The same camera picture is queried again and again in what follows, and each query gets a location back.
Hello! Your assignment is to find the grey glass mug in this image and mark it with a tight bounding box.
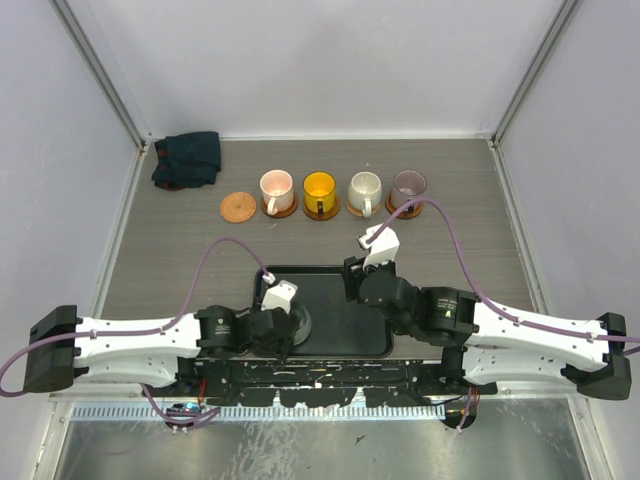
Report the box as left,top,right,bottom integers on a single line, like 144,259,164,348
291,302,312,346

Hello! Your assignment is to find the light cork coaster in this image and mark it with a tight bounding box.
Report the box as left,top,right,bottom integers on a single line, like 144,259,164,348
219,192,257,224
346,199,380,218

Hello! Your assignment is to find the white ceramic mug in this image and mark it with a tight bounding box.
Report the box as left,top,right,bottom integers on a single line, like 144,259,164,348
347,171,382,217

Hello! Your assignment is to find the dark wooden coaster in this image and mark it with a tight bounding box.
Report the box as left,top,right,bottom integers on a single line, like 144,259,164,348
385,192,424,220
260,193,299,219
303,193,340,221

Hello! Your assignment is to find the yellow mug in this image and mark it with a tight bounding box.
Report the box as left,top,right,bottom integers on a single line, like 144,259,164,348
303,171,336,215

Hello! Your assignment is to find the purple glass mug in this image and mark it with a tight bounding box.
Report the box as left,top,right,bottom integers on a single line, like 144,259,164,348
391,170,427,209

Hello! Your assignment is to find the pink ceramic mug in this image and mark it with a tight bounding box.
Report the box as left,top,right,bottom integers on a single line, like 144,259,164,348
259,170,294,216

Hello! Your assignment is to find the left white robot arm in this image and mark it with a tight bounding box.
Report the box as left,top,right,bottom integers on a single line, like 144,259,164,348
23,305,300,396

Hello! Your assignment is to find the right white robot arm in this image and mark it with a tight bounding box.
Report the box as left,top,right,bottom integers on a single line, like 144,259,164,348
342,257,632,401

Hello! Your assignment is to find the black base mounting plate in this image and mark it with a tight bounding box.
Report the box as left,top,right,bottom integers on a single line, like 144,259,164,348
150,360,469,408

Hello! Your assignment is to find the black plastic tray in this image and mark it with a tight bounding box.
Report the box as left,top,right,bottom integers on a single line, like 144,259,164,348
268,265,393,359

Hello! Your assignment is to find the dark blue folded cloth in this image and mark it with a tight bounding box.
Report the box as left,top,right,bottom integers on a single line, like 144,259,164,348
151,131,222,191

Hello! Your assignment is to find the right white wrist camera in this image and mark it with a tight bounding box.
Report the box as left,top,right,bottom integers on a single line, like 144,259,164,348
358,224,400,268

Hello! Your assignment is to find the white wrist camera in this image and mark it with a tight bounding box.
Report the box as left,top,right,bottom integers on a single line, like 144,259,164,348
358,224,400,268
260,272,298,314

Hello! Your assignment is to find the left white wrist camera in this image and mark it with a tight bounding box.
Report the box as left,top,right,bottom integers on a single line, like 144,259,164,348
260,272,298,314

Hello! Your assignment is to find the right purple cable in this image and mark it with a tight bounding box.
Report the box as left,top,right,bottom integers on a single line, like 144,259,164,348
362,197,640,431

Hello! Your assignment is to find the purple cable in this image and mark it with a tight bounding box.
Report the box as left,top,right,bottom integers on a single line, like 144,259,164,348
362,197,640,431
0,237,279,432

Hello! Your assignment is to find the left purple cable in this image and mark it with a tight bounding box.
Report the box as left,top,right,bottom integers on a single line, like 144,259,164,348
0,237,279,432

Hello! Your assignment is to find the white slotted cable duct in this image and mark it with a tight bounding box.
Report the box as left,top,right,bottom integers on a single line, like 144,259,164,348
70,401,446,422

